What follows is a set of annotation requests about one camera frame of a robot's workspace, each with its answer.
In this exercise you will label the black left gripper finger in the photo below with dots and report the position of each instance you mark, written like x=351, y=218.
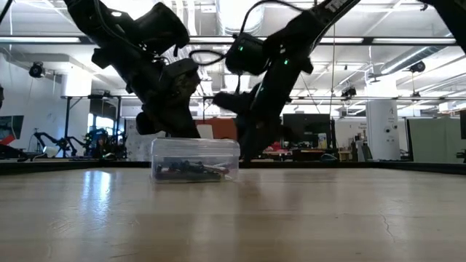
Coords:
x=180, y=123
x=150, y=122

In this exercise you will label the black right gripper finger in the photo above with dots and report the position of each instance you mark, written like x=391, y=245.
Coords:
x=268, y=134
x=249, y=138

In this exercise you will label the clear plastic supply box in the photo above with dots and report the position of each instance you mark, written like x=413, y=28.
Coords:
x=233, y=160

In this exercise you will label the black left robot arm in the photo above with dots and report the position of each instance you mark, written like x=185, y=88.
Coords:
x=91, y=22

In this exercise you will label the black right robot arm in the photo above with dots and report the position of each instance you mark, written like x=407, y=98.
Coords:
x=327, y=14

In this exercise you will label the black background robot arm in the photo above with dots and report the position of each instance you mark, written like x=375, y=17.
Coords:
x=43, y=137

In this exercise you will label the white lampshade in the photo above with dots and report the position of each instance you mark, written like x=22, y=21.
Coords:
x=205, y=131

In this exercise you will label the orange partition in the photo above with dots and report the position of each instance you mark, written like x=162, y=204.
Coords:
x=222, y=127

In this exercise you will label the grey patterned partition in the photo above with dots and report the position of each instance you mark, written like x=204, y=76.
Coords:
x=131, y=149

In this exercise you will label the black monitor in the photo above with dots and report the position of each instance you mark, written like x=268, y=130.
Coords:
x=306, y=129

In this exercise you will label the cluttered background desk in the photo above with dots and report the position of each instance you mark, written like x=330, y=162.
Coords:
x=309, y=154

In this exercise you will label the black overhead rig beam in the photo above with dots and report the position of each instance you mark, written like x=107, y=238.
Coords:
x=367, y=40

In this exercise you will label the white round column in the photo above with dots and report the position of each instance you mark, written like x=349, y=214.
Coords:
x=382, y=127

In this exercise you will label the red slanted bar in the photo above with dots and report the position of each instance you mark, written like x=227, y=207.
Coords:
x=7, y=140

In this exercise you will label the green partition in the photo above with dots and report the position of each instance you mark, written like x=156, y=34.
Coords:
x=433, y=140

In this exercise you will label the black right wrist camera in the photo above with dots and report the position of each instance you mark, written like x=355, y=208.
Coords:
x=245, y=54

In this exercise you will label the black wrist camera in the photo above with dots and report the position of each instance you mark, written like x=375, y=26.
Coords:
x=164, y=27
x=245, y=54

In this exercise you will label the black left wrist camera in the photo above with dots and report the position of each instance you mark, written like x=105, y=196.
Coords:
x=164, y=27

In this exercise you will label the black ceiling-hung camera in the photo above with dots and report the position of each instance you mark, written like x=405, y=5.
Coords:
x=36, y=70
x=348, y=92
x=418, y=67

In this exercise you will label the silver ceiling duct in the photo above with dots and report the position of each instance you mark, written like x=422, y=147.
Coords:
x=229, y=18

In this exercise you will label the dark wall monitor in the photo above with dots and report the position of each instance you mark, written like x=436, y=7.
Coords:
x=11, y=127

